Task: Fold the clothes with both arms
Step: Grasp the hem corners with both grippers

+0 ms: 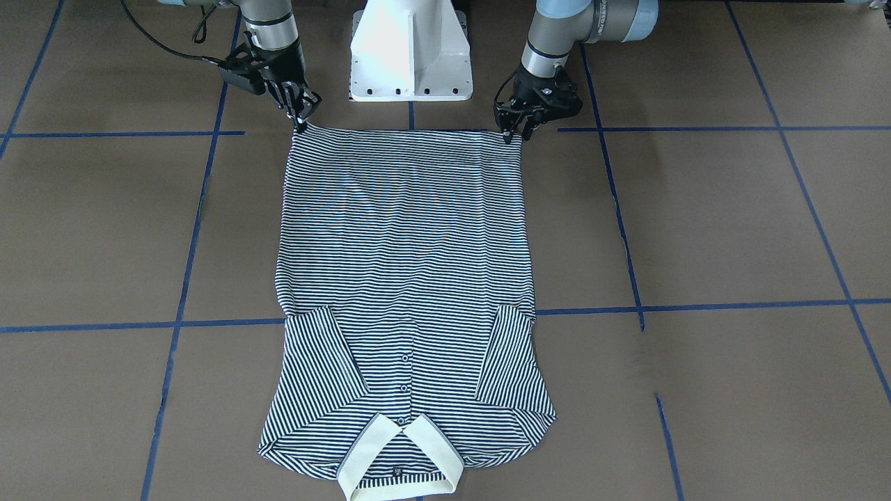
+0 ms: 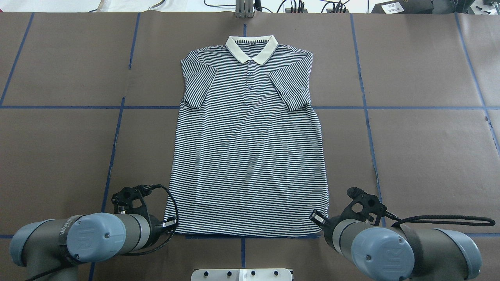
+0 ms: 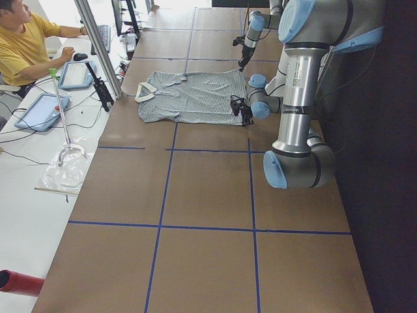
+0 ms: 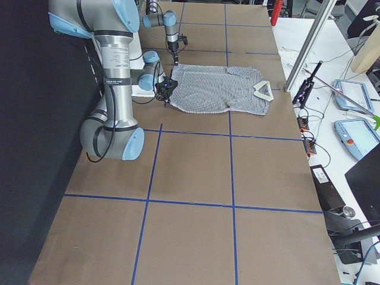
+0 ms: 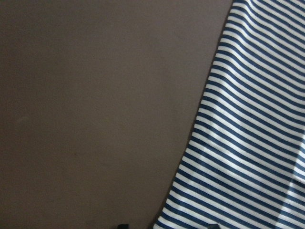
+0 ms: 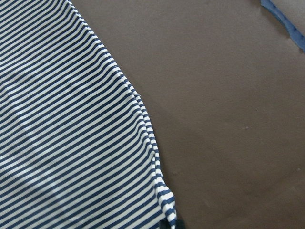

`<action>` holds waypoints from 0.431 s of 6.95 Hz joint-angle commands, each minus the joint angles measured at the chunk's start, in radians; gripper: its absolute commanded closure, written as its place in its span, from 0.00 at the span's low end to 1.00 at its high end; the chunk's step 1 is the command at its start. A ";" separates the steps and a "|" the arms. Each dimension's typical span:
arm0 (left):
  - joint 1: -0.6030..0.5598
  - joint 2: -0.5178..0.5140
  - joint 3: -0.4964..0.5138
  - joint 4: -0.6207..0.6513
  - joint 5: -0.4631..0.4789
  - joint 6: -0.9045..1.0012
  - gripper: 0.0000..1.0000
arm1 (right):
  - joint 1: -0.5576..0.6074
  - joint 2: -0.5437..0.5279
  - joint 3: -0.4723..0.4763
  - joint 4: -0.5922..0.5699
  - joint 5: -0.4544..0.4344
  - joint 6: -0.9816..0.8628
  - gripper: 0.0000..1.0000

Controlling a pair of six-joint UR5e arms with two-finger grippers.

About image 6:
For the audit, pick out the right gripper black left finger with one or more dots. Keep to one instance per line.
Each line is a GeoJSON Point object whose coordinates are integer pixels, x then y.
{"type": "Point", "coordinates": [163, 224]}

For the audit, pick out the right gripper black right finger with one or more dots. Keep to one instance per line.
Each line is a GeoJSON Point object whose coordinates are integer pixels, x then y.
{"type": "Point", "coordinates": [180, 224]}

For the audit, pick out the striped polo shirt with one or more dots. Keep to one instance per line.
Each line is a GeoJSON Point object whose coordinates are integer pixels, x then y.
{"type": "Point", "coordinates": [77, 148]}

